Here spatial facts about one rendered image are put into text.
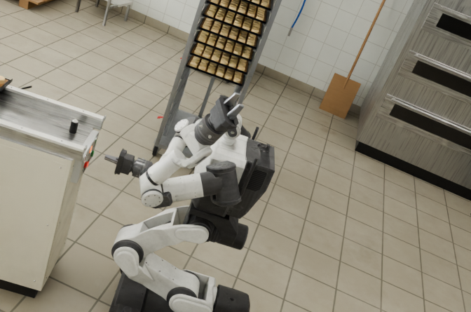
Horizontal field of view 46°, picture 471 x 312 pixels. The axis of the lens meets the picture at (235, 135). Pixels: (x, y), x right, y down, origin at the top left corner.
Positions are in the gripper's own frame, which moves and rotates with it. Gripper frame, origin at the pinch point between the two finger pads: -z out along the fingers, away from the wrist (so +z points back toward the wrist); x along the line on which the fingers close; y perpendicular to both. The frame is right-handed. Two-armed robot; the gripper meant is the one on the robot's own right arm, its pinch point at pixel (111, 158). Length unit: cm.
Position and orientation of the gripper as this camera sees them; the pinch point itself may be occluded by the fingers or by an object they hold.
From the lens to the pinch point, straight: 256.7
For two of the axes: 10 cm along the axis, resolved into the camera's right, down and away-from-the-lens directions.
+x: -3.3, 8.4, 4.2
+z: 9.4, 3.2, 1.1
